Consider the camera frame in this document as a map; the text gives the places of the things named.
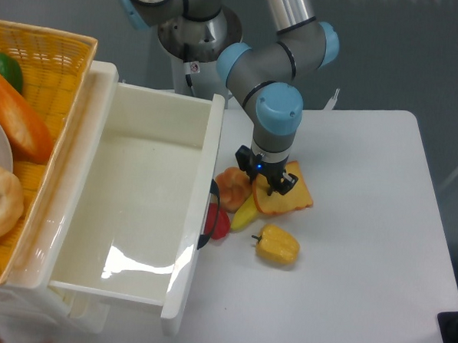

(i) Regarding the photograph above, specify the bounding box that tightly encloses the green vegetable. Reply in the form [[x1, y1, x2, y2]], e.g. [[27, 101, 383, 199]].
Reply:
[[0, 52, 24, 94]]

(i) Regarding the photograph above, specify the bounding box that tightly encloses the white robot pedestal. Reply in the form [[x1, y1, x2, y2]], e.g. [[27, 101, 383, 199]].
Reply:
[[157, 6, 242, 100]]

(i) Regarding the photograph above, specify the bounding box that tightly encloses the yellow bell pepper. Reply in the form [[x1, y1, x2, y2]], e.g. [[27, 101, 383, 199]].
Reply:
[[252, 223, 300, 265]]

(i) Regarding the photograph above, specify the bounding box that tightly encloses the toasted bread slice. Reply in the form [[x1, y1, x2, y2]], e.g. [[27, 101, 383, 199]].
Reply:
[[252, 160, 314, 216]]

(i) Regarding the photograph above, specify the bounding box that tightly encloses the black device at edge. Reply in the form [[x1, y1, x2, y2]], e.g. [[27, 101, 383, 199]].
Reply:
[[437, 312, 458, 343]]

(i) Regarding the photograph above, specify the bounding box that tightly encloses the white plastic drawer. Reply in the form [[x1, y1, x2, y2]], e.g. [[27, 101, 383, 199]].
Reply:
[[55, 84, 225, 335]]

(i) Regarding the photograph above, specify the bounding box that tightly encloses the black cable on pedestal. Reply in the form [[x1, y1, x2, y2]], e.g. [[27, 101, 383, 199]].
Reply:
[[180, 41, 199, 97]]

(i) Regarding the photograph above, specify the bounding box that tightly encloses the red pepper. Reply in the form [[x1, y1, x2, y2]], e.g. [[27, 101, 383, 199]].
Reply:
[[204, 203, 231, 240]]

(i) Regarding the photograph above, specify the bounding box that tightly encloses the orange baguette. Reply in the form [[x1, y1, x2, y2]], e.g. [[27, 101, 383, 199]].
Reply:
[[0, 74, 54, 164]]

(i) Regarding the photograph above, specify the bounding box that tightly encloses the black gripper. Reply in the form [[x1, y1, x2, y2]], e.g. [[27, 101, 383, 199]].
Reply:
[[236, 145, 298, 196]]

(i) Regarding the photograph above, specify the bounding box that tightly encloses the yellow woven basket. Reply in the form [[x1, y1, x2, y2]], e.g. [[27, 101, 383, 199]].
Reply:
[[0, 20, 97, 284]]

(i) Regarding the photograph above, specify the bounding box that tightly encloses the white drawer cabinet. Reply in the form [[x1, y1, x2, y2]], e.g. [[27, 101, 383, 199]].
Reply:
[[0, 61, 119, 334]]

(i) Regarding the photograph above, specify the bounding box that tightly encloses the yellow banana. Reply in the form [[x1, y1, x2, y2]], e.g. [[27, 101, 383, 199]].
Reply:
[[231, 195, 259, 231]]

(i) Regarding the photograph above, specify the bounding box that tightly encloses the brown bread roll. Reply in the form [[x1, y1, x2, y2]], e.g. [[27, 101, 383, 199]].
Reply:
[[215, 167, 252, 213]]

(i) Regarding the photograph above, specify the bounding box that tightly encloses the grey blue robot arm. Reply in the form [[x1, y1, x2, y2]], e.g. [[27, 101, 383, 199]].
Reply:
[[119, 0, 340, 194]]

